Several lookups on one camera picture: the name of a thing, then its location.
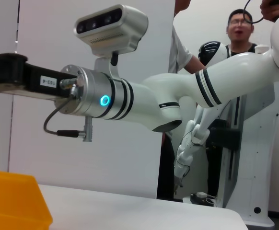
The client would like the black cable loop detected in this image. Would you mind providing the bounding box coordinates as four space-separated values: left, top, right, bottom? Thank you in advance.
243 0 266 24

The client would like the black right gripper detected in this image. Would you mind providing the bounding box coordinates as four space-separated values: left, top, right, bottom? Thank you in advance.
0 53 80 100

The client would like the bystander hand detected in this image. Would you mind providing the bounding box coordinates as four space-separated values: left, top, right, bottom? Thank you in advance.
260 0 279 23

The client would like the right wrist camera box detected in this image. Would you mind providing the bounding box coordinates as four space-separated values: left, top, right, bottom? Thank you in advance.
73 4 149 80

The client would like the person in white shirt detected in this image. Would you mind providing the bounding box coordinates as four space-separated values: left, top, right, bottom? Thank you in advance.
157 0 206 201

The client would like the yellow plastic bin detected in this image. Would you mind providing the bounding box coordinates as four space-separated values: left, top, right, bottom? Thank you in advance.
0 169 53 230

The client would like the right gripper cable with plugs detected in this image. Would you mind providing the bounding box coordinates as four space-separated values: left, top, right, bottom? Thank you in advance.
43 76 94 143

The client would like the black electronics box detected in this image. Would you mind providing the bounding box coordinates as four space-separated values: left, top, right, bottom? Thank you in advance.
208 119 241 150

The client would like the white power adapter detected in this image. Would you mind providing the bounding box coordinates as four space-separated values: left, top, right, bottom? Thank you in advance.
189 191 218 207

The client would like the white robot stand column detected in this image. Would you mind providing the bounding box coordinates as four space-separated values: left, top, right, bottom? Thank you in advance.
216 81 279 227

